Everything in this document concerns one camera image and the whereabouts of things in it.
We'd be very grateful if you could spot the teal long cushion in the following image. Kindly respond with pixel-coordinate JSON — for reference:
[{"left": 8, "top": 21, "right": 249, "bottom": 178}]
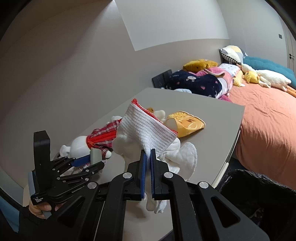
[{"left": 243, "top": 56, "right": 296, "bottom": 88}]

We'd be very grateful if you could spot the yellow pillow by blanket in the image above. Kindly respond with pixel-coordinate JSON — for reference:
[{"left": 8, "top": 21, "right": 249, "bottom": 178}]
[{"left": 232, "top": 70, "right": 245, "bottom": 87}]

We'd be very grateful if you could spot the orange bed cover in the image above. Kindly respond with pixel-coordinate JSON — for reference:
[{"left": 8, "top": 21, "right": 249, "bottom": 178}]
[{"left": 230, "top": 83, "right": 295, "bottom": 189}]

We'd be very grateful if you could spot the yellow duck plush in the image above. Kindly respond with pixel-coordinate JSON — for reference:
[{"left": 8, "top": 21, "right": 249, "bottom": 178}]
[{"left": 244, "top": 71, "right": 260, "bottom": 84}]

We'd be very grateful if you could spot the black trash bin bag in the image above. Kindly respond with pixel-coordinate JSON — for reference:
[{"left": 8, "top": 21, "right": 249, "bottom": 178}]
[{"left": 216, "top": 169, "right": 296, "bottom": 240}]

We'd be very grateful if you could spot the white plush doll red dress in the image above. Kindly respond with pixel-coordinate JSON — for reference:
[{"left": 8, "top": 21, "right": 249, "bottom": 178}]
[{"left": 59, "top": 116, "right": 122, "bottom": 160}]

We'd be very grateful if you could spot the person's left hand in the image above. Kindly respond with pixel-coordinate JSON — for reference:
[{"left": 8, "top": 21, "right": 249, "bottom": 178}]
[{"left": 29, "top": 201, "right": 52, "bottom": 219}]

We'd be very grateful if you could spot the checked white pillow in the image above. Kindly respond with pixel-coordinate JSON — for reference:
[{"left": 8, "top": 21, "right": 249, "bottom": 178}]
[{"left": 219, "top": 45, "right": 247, "bottom": 65}]

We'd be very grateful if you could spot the grey room door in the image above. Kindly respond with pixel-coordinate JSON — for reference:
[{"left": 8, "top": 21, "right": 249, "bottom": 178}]
[{"left": 281, "top": 21, "right": 295, "bottom": 75}]

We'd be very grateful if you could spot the white cloth gloves bundle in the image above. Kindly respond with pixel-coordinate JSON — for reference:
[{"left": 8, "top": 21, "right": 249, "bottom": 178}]
[{"left": 112, "top": 129, "right": 198, "bottom": 214}]

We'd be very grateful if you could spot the pink blanket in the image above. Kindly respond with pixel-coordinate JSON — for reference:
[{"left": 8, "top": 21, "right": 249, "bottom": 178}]
[{"left": 196, "top": 67, "right": 233, "bottom": 99}]

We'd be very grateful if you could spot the white knitted glove red trim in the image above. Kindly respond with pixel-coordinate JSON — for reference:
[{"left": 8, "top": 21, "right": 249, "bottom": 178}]
[{"left": 112, "top": 99, "right": 177, "bottom": 160}]

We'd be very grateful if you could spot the white goose plush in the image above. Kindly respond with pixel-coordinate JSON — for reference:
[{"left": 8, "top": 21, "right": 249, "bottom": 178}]
[{"left": 236, "top": 64, "right": 295, "bottom": 97}]

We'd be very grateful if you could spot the mustard plush toy on bed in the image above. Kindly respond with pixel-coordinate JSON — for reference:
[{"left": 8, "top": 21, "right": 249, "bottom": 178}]
[{"left": 182, "top": 59, "right": 218, "bottom": 73}]

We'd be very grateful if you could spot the navy patterned blanket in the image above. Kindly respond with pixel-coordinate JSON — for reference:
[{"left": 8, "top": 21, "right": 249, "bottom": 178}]
[{"left": 166, "top": 70, "right": 222, "bottom": 98}]

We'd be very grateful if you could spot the white foam bundle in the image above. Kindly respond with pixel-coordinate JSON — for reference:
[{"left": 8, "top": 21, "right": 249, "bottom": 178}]
[{"left": 154, "top": 110, "right": 166, "bottom": 123}]

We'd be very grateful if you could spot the white dotted pillow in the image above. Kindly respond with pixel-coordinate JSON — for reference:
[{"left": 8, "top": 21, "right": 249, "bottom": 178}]
[{"left": 218, "top": 63, "right": 240, "bottom": 77}]

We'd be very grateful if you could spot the light blue cloth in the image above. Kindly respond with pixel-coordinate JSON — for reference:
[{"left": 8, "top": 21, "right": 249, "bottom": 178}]
[{"left": 174, "top": 88, "right": 192, "bottom": 93}]

